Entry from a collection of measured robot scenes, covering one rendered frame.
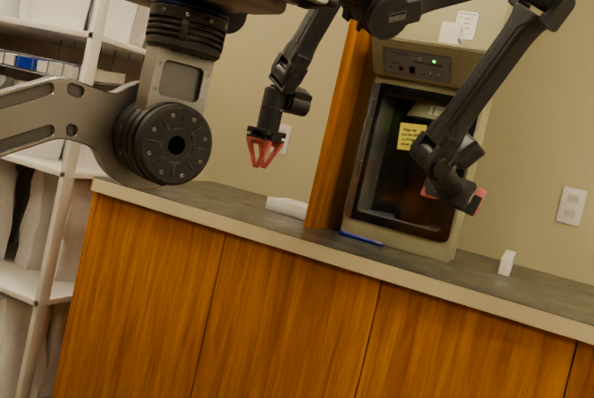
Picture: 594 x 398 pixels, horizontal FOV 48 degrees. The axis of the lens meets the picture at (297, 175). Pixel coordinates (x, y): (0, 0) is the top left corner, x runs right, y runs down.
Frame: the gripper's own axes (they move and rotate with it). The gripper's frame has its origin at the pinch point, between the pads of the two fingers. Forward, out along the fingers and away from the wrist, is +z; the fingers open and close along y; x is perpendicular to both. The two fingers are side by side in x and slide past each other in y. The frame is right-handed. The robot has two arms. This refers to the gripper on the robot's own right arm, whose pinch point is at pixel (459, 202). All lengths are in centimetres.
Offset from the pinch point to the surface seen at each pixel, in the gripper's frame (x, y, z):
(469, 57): -36.5, 15.7, -1.4
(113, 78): 7, 127, -4
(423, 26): -44, 35, 2
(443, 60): -34.2, 22.5, -0.5
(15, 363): 104, 117, 20
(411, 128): -17.9, 27.4, 12.1
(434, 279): 19.1, -3.5, 0.6
